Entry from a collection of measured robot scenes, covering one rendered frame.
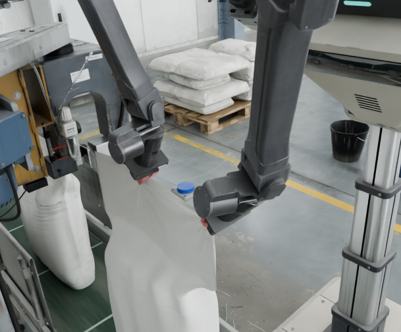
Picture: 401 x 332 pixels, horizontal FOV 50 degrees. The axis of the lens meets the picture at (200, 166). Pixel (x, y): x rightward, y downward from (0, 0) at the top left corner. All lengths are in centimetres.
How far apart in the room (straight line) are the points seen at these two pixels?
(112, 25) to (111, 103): 49
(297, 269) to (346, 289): 91
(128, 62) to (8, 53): 28
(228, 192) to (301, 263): 179
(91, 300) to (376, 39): 137
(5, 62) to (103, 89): 37
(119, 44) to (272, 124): 40
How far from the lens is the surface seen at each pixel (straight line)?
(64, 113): 121
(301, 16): 45
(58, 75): 124
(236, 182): 74
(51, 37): 121
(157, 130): 98
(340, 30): 102
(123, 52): 90
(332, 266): 250
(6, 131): 94
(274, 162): 68
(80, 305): 181
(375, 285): 150
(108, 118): 135
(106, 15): 88
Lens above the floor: 159
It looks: 27 degrees down
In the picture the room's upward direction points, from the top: 4 degrees counter-clockwise
